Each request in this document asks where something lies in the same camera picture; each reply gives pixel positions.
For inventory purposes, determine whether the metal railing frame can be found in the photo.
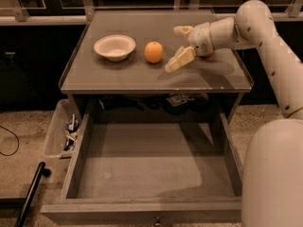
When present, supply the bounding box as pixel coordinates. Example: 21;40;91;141
0;0;302;26

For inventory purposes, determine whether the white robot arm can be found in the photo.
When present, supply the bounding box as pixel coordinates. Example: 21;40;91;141
165;0;303;227

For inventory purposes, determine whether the clear plastic bin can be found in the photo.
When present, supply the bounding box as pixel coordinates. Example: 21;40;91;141
45;99;76;159

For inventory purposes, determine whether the open grey top drawer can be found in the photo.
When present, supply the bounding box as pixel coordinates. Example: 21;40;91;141
42;114;242;225

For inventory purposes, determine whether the clutter inside plastic bin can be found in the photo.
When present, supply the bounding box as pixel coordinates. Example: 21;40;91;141
63;114;80;151

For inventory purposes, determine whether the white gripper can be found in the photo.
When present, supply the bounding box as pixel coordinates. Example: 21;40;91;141
165;23;214;73

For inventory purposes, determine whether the black metal bar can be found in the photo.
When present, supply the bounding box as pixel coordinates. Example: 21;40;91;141
14;162;51;227

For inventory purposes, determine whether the black cable on floor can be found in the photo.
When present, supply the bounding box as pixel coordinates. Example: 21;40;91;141
0;125;21;157

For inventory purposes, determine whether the red apple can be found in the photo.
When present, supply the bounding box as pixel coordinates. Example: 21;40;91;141
200;53;214;59

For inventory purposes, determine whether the white bowl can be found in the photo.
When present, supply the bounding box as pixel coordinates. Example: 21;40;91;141
94;35;136;61

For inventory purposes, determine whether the grey wooden cabinet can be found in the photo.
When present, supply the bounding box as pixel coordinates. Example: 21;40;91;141
60;10;253;115

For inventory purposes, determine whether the orange fruit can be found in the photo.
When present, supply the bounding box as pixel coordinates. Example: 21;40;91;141
144;42;164;63

